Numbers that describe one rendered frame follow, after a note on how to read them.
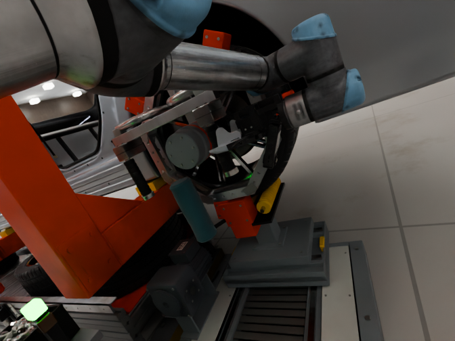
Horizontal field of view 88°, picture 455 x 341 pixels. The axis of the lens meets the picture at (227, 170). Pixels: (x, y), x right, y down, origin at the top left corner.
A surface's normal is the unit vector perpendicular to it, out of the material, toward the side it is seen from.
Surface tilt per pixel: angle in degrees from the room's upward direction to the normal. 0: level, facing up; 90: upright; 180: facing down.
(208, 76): 128
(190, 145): 90
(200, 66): 109
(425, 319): 0
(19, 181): 90
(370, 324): 0
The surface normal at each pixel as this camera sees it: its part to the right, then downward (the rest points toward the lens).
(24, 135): 0.84, -0.25
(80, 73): -0.01, 0.98
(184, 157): -0.36, 0.40
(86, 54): 0.13, 0.89
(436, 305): -0.40, -0.88
